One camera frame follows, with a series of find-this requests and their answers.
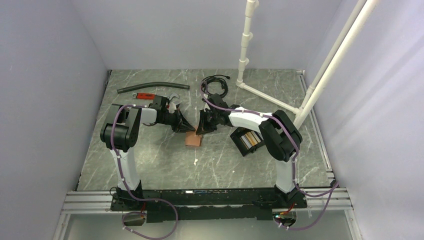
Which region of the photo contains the black rubber hose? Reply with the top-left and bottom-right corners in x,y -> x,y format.
116,81 -> 190,95

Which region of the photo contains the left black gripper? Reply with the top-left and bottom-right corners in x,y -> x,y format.
160,108 -> 196,134

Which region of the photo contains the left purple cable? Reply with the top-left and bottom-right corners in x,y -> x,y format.
109,104 -> 180,240

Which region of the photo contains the aluminium extrusion frame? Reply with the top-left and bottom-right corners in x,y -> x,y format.
53,187 -> 363,240

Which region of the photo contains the black card box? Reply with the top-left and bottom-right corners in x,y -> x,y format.
230,127 -> 265,157

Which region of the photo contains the coiled black cable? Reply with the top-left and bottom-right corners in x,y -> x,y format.
199,74 -> 231,100

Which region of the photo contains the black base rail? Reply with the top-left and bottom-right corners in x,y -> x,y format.
111,187 -> 308,223

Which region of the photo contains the brown leather card holder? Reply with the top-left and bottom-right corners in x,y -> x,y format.
184,131 -> 203,147

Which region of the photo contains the white pvc pipe frame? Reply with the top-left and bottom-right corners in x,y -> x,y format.
227,0 -> 377,127

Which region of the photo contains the red handled adjustable wrench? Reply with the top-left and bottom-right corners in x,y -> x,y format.
132,92 -> 180,102

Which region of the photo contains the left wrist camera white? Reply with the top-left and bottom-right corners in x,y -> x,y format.
167,100 -> 180,114

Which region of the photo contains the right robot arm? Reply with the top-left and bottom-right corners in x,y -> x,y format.
196,93 -> 303,208

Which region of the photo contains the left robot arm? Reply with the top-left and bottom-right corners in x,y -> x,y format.
100,93 -> 195,210

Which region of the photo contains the white card stack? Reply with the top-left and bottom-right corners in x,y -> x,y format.
240,135 -> 253,149

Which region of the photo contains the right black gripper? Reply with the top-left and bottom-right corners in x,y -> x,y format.
195,109 -> 219,136

